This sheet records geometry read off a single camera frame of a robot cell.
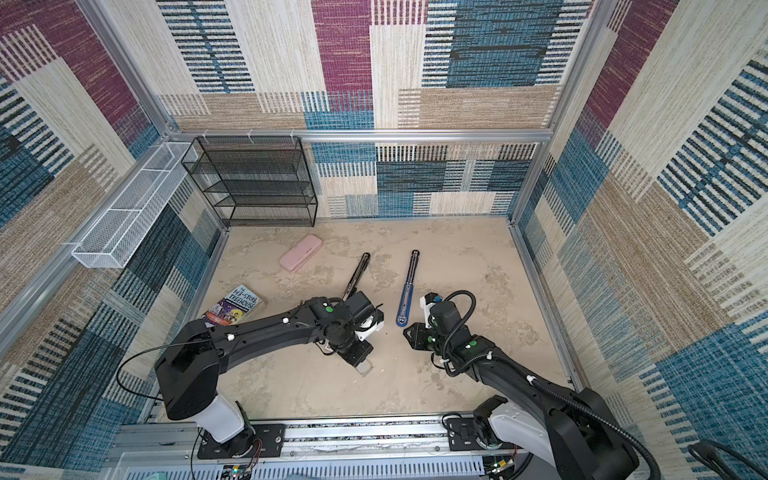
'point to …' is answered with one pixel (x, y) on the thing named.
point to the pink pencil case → (299, 253)
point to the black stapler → (357, 275)
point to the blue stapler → (408, 290)
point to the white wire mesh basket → (115, 238)
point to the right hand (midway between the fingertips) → (408, 337)
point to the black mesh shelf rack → (255, 181)
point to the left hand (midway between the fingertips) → (365, 355)
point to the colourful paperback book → (239, 307)
